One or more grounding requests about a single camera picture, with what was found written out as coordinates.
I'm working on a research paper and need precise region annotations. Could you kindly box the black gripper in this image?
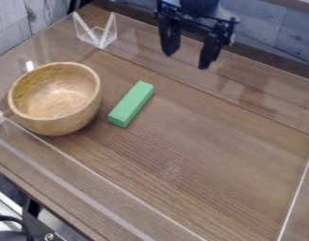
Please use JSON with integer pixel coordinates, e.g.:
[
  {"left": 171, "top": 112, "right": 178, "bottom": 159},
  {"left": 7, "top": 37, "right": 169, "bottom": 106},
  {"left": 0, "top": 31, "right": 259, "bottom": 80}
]
[{"left": 155, "top": 0, "right": 238, "bottom": 70}]

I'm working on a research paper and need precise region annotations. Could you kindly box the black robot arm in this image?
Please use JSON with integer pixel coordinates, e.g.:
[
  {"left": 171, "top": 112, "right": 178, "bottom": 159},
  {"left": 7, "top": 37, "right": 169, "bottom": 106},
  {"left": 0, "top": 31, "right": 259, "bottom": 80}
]
[{"left": 154, "top": 0, "right": 238, "bottom": 70}]

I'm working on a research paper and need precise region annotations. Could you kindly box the wooden bowl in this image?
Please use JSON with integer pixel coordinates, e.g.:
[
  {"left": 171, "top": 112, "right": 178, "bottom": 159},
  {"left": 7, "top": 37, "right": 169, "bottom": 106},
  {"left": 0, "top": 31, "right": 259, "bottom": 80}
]
[{"left": 7, "top": 62, "right": 100, "bottom": 136}]

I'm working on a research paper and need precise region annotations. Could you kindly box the green rectangular block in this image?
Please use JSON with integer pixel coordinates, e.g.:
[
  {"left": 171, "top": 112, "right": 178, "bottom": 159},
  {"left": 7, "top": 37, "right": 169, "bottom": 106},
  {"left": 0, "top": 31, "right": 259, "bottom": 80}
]
[{"left": 106, "top": 81, "right": 154, "bottom": 128}]

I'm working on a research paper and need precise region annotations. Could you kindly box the clear acrylic corner bracket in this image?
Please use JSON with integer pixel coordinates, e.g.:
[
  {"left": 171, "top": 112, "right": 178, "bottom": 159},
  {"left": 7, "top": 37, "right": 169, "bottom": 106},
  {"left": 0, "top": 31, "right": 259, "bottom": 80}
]
[{"left": 72, "top": 11, "right": 116, "bottom": 49}]

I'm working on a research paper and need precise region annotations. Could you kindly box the clear acrylic front wall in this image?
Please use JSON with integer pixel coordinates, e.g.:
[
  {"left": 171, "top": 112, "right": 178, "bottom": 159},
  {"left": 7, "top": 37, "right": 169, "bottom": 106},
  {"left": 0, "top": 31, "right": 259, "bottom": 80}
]
[{"left": 0, "top": 117, "right": 206, "bottom": 241}]

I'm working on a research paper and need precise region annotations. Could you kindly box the black metal table frame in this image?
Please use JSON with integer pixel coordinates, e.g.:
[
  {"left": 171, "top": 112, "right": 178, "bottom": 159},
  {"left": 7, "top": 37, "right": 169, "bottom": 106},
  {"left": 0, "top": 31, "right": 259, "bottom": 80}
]
[{"left": 22, "top": 199, "right": 67, "bottom": 241}]

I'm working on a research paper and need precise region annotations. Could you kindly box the black cable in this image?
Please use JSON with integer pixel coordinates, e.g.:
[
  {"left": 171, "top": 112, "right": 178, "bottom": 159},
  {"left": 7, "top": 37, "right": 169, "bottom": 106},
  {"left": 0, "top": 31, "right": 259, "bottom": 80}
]
[{"left": 0, "top": 214, "right": 28, "bottom": 234}]

